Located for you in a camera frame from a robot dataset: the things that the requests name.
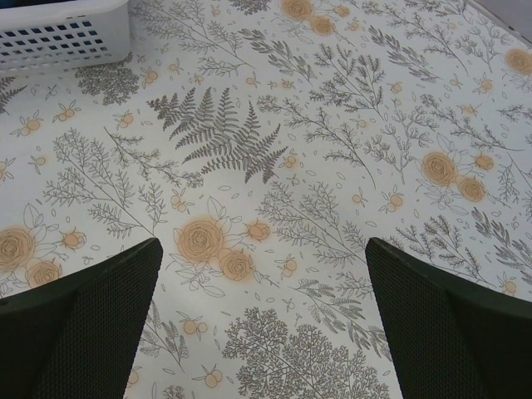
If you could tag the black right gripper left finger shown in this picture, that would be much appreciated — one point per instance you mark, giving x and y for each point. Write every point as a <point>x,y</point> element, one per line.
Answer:
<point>77,337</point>

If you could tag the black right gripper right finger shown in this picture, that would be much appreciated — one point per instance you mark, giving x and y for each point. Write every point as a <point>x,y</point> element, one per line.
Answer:
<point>449,337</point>

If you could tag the floral patterned tablecloth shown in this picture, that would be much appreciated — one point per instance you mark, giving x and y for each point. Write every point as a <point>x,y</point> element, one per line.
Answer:
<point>263,143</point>

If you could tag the white plastic basket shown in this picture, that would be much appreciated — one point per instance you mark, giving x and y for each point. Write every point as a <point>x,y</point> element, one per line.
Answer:
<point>63,35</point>

